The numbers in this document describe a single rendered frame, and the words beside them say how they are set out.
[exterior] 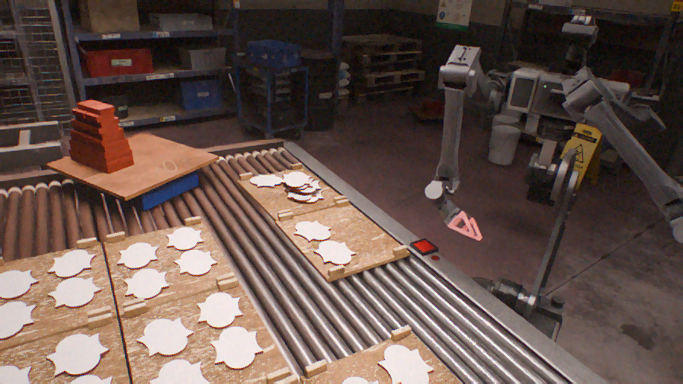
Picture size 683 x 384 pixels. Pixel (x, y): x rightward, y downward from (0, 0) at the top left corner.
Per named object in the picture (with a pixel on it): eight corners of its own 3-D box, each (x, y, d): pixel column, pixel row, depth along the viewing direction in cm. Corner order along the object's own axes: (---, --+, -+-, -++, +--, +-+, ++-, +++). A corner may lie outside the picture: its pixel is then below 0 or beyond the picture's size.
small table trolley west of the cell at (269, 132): (275, 123, 575) (275, 49, 534) (309, 142, 519) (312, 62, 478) (230, 130, 540) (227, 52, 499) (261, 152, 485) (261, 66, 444)
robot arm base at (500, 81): (501, 105, 179) (509, 75, 174) (496, 109, 173) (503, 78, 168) (481, 100, 184) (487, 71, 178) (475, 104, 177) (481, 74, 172)
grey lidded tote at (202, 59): (214, 62, 584) (213, 43, 573) (228, 67, 561) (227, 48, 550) (177, 65, 552) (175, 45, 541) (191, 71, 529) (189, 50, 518)
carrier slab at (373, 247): (349, 206, 194) (349, 203, 194) (409, 255, 163) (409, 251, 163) (274, 224, 177) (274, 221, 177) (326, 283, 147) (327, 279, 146)
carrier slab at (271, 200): (303, 169, 226) (303, 167, 225) (348, 204, 196) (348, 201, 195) (236, 183, 208) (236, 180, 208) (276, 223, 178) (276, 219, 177)
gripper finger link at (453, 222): (463, 241, 140) (442, 222, 145) (469, 244, 146) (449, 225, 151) (479, 226, 139) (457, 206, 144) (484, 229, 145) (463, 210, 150)
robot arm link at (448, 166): (479, 68, 135) (444, 63, 140) (472, 73, 131) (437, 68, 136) (463, 189, 157) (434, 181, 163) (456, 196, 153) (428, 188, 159)
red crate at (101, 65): (142, 65, 538) (139, 42, 526) (154, 73, 507) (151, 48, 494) (81, 70, 502) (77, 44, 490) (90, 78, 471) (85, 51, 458)
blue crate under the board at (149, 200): (153, 168, 217) (151, 149, 212) (200, 185, 204) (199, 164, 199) (94, 191, 192) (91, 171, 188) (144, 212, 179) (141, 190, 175)
